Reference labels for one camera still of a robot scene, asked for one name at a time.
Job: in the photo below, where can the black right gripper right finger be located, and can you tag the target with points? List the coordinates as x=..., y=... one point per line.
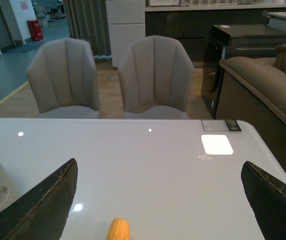
x=267, y=198

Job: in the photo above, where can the black washing machine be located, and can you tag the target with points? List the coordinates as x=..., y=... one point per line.
x=232, y=44

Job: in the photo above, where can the white drawer cabinet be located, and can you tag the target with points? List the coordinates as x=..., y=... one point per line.
x=126, y=23

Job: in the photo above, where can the black and white table sticker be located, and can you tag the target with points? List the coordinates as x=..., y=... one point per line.
x=222, y=125

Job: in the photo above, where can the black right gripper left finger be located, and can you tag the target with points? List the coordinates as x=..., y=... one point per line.
x=41, y=213

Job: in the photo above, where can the brown sofa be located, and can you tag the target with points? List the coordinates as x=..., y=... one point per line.
x=256, y=93

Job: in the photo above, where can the dark kitchen counter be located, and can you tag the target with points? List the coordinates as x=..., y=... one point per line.
x=191, y=24

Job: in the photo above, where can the left beige upholstered chair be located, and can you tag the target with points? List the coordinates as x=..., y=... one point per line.
x=63, y=79

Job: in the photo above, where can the beige upholstered chair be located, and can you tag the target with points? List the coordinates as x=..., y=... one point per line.
x=63, y=79
x=155, y=77

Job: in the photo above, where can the yellow corn cob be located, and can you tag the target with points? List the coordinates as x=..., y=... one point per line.
x=119, y=230

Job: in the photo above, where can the red box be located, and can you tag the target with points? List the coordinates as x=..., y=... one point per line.
x=35, y=29

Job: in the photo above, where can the grey curtain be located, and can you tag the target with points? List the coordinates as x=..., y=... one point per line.
x=87, y=20

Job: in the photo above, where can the right beige upholstered chair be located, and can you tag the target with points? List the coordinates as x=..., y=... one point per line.
x=155, y=77

